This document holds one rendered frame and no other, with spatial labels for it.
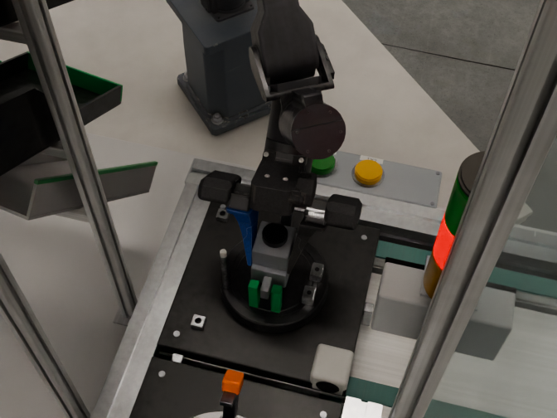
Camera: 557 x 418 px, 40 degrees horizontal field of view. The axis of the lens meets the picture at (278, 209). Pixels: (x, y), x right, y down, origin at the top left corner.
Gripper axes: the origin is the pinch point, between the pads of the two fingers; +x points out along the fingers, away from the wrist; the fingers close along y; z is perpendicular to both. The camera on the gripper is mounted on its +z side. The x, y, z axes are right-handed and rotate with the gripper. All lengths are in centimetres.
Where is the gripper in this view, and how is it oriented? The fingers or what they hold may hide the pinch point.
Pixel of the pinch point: (273, 241)
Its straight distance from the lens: 90.6
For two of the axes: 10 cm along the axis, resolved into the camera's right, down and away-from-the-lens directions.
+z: -1.7, 2.1, -9.6
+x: -1.6, 9.6, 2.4
